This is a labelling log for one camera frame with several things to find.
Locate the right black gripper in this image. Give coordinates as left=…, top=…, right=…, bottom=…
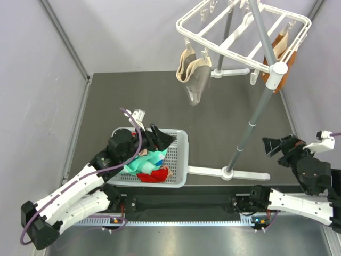
left=261, top=133, right=318, bottom=176

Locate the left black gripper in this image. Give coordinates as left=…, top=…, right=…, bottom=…
left=120, top=123, right=176, bottom=163

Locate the mint green patterned sock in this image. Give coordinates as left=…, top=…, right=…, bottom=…
left=119, top=149, right=168, bottom=176

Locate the white clip sock hanger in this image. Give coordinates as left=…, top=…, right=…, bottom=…
left=176, top=1, right=312, bottom=85

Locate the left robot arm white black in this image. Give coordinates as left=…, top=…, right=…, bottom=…
left=20, top=124, right=176, bottom=250

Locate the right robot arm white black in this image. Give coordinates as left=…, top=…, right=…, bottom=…
left=248, top=131, right=340, bottom=233

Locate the white plastic laundry basket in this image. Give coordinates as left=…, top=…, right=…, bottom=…
left=108, top=128, right=189, bottom=188

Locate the red sock front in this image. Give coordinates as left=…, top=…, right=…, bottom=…
left=137, top=166, right=173, bottom=183

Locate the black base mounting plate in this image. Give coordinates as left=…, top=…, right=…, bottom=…
left=99, top=194, right=266, bottom=214

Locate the grey drying rack stand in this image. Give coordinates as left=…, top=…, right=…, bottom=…
left=182, top=1, right=288, bottom=181

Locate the grey beige sock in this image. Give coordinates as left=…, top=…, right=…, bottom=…
left=185, top=57, right=212, bottom=106

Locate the beige cuffed sock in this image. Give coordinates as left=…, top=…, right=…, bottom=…
left=176, top=48, right=197, bottom=83

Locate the orange brown sock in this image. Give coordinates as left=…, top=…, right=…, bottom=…
left=272, top=28, right=297, bottom=93

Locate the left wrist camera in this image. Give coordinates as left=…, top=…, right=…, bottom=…
left=125, top=109, right=145, bottom=129

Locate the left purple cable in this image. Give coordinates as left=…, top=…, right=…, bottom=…
left=20, top=107, right=142, bottom=246

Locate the grey slotted cable duct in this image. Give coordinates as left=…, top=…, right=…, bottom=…
left=75, top=215, right=269, bottom=227

